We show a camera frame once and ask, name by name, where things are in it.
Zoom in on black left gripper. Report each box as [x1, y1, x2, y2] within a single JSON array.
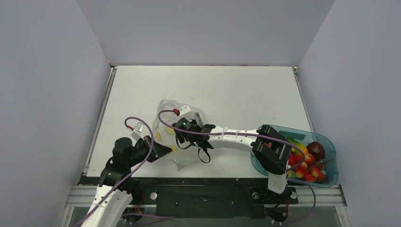
[[127, 135, 172, 167]]

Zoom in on translucent plastic bag with prints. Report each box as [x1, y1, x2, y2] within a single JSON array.
[[152, 99, 210, 172]]

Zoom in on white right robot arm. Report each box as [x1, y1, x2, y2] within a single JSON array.
[[172, 118, 291, 202]]

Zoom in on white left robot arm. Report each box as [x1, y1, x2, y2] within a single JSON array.
[[76, 136, 173, 227]]

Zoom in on red fake strawberries bunch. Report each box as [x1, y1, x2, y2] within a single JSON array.
[[288, 154, 326, 183]]

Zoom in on dark red fake apple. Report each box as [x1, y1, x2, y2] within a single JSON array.
[[306, 141, 325, 161]]

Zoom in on teal plastic tray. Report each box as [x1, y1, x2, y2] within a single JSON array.
[[250, 125, 340, 189]]

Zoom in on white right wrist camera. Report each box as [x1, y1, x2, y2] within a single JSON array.
[[177, 105, 193, 121]]

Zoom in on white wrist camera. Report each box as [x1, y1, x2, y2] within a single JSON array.
[[131, 122, 144, 141], [177, 105, 193, 121]]

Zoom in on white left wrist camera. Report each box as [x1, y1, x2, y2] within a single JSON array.
[[131, 122, 144, 141]]

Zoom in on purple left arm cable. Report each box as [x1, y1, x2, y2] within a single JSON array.
[[72, 116, 155, 227]]

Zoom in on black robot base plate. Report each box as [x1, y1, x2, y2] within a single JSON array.
[[128, 177, 298, 218]]

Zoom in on aluminium table edge rail left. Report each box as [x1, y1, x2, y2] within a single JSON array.
[[81, 66, 118, 176]]

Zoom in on aluminium table edge rail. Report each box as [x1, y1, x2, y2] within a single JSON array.
[[81, 66, 118, 176], [292, 66, 315, 132]]

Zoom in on aluminium table edge rail right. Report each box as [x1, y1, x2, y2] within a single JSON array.
[[292, 66, 315, 132]]

